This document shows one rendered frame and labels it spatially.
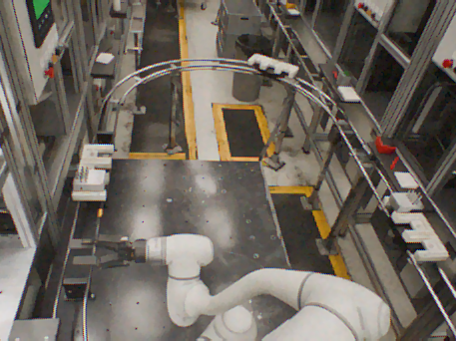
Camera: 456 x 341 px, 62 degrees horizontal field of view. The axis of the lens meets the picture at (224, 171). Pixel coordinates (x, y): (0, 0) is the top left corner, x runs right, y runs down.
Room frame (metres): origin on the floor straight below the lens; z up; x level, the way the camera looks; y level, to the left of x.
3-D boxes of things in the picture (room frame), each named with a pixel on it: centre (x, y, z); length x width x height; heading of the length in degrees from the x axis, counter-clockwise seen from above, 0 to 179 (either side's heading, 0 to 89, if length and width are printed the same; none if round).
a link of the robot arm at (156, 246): (0.73, 0.18, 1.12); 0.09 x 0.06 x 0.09; 12
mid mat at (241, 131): (3.05, -0.12, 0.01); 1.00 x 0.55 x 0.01; 12
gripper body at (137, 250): (0.71, 0.25, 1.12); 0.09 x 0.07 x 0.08; 102
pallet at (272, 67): (2.75, -0.24, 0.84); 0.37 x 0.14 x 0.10; 70
